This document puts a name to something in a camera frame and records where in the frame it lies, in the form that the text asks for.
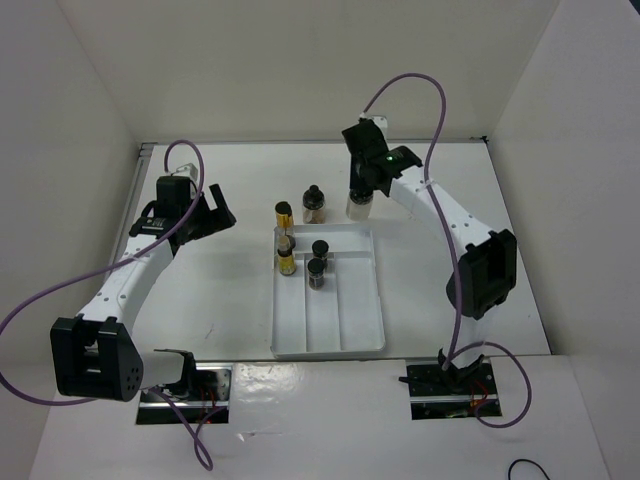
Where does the white plastic organizer tray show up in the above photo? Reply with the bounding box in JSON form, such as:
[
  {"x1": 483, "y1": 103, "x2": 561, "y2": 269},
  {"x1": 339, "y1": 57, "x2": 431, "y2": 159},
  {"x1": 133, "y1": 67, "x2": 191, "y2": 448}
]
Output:
[{"x1": 271, "y1": 223, "x2": 386, "y2": 360}]

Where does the black cap spice jar front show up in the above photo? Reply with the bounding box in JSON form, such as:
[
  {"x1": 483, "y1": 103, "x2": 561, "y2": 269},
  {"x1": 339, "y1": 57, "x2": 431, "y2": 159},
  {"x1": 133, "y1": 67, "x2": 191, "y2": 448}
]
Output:
[{"x1": 307, "y1": 258, "x2": 325, "y2": 290}]

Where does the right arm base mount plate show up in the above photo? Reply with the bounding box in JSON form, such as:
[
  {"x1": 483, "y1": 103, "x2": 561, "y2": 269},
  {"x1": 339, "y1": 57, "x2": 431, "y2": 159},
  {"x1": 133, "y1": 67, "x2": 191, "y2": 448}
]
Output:
[{"x1": 398, "y1": 360, "x2": 502, "y2": 420}]

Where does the aluminium table edge rail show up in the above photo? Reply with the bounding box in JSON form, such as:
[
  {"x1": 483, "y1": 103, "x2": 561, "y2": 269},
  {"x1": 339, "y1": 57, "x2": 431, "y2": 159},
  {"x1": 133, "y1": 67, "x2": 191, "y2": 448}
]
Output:
[{"x1": 79, "y1": 142, "x2": 151, "y2": 364}]

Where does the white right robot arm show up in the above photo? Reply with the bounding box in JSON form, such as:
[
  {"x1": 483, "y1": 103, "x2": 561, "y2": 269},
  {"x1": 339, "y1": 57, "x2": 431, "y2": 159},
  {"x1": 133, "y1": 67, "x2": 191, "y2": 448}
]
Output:
[{"x1": 342, "y1": 118, "x2": 517, "y2": 393}]

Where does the black top shaker brown spice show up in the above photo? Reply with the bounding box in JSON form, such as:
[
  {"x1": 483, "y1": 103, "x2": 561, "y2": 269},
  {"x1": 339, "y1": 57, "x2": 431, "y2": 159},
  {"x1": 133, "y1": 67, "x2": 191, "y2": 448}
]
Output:
[{"x1": 302, "y1": 185, "x2": 325, "y2": 224}]

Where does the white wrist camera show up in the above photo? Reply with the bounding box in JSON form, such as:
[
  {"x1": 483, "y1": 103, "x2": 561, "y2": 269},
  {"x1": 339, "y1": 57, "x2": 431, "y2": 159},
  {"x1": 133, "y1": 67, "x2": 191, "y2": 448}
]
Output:
[
  {"x1": 359, "y1": 113, "x2": 388, "y2": 133},
  {"x1": 171, "y1": 163, "x2": 199, "y2": 183}
]

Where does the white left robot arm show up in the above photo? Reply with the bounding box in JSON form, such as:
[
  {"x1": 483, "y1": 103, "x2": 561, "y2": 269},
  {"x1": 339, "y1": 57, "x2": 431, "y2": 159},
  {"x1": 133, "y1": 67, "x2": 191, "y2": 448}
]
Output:
[{"x1": 50, "y1": 164, "x2": 236, "y2": 401}]

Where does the gold capped glass grinder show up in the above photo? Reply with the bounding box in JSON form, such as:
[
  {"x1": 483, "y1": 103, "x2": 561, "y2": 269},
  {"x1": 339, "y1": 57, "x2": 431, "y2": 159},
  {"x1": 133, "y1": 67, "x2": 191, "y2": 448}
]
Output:
[{"x1": 274, "y1": 201, "x2": 296, "y2": 249}]

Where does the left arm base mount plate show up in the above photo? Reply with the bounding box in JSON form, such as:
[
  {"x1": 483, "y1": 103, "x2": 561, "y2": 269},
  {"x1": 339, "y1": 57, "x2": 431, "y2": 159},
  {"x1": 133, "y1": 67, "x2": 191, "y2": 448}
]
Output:
[{"x1": 136, "y1": 362, "x2": 233, "y2": 426}]

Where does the black cable on floor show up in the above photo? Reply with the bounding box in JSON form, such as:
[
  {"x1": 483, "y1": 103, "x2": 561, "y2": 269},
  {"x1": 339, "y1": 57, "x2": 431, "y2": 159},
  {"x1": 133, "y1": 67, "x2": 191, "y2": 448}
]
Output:
[{"x1": 508, "y1": 458, "x2": 551, "y2": 480}]

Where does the yellow oil bottle tan cap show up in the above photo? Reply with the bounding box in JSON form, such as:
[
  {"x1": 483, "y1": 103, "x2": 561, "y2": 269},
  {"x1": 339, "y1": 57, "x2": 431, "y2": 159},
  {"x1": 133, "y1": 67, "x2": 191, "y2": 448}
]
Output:
[{"x1": 276, "y1": 235, "x2": 296, "y2": 276}]

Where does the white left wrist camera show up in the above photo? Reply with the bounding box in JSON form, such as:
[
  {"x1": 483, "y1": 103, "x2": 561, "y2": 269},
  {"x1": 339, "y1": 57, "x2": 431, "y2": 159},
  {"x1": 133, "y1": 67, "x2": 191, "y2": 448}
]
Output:
[{"x1": 171, "y1": 163, "x2": 199, "y2": 183}]

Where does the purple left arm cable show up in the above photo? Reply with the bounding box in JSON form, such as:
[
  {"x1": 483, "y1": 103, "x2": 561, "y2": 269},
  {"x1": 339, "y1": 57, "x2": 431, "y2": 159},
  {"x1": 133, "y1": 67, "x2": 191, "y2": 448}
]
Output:
[{"x1": 0, "y1": 140, "x2": 215, "y2": 472}]

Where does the black top shaker white spice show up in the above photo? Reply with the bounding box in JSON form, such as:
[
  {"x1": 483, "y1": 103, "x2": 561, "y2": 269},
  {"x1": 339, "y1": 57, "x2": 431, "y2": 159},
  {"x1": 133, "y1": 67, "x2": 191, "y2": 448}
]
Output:
[{"x1": 346, "y1": 189, "x2": 374, "y2": 222}]

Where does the black cap spice jar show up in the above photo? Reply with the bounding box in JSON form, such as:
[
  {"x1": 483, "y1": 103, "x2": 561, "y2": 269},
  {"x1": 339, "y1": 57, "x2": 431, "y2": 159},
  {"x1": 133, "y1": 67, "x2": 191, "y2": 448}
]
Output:
[
  {"x1": 307, "y1": 258, "x2": 325, "y2": 290},
  {"x1": 311, "y1": 239, "x2": 329, "y2": 266}
]

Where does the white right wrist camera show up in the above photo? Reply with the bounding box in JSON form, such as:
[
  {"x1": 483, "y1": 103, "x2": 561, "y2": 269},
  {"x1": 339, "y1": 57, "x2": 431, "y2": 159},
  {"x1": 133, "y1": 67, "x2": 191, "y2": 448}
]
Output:
[{"x1": 359, "y1": 113, "x2": 388, "y2": 133}]

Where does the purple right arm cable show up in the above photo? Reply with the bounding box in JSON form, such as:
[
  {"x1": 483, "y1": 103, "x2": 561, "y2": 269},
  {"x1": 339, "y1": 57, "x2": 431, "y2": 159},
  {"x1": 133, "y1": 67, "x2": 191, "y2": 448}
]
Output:
[{"x1": 362, "y1": 73, "x2": 532, "y2": 428}]

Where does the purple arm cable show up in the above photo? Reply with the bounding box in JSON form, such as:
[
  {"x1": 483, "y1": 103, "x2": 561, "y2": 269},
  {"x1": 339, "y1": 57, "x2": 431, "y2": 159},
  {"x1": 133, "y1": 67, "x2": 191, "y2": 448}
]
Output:
[
  {"x1": 362, "y1": 73, "x2": 532, "y2": 428},
  {"x1": 0, "y1": 140, "x2": 215, "y2": 472}
]

